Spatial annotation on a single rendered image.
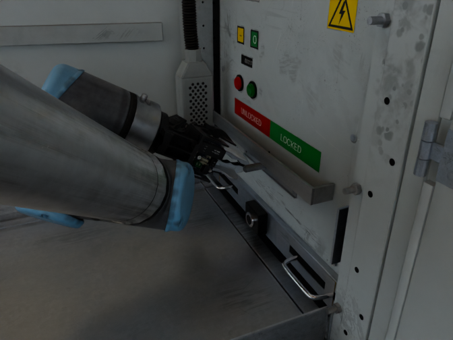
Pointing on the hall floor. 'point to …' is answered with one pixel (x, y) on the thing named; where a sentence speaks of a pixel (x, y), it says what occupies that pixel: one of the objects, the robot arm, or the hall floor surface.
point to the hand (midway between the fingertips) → (241, 163)
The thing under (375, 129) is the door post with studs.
